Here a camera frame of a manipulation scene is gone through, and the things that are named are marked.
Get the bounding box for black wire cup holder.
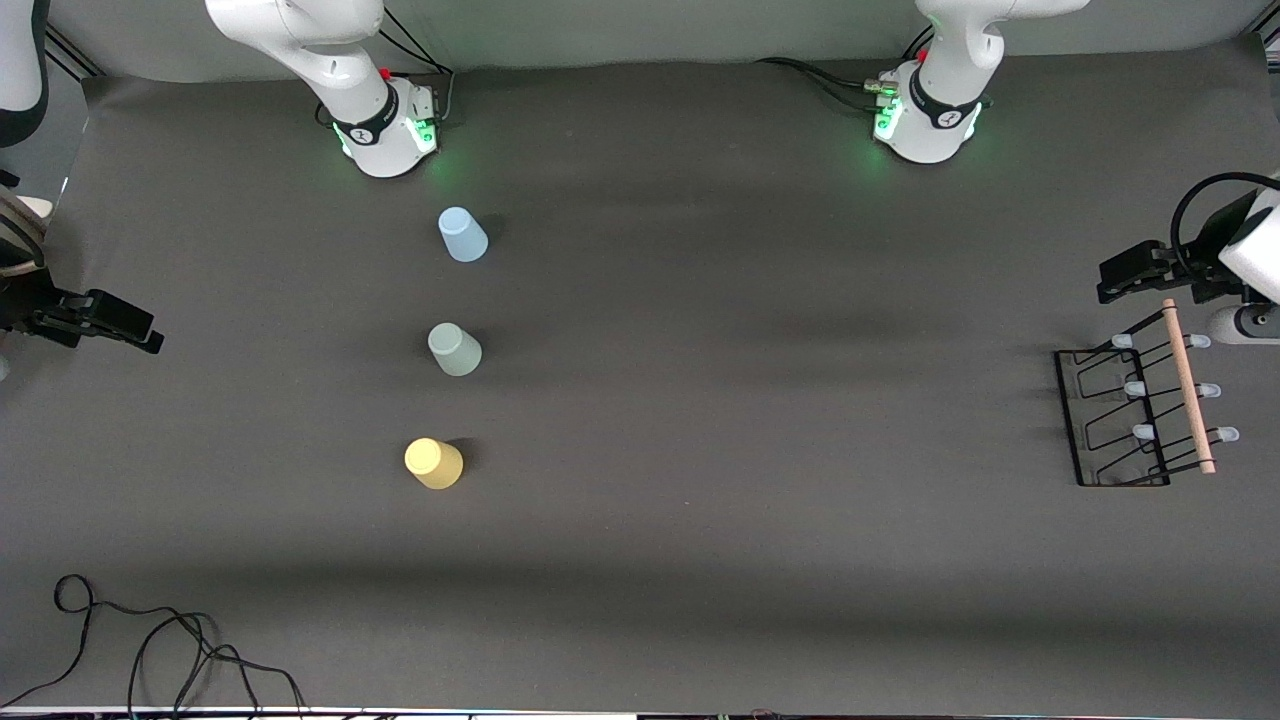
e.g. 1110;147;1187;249
1053;298;1241;489

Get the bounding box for pale green plastic cup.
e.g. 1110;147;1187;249
428;322;483;378

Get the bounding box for yellow plastic cup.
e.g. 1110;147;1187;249
404;437;465;491

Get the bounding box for light blue plastic cup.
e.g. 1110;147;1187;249
438;207;490;264

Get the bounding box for dark grey table mat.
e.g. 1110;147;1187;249
0;35;1280;716

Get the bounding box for aluminium frame rail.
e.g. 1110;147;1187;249
42;22;106;81

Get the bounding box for loose black cable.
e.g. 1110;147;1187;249
0;573;309;720

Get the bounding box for black left arm base cables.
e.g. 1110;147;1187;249
755;25;936;113

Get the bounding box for black arm base cables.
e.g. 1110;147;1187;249
755;25;936;113
378;5;457;129

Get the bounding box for black right arm base cables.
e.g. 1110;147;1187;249
378;5;457;129

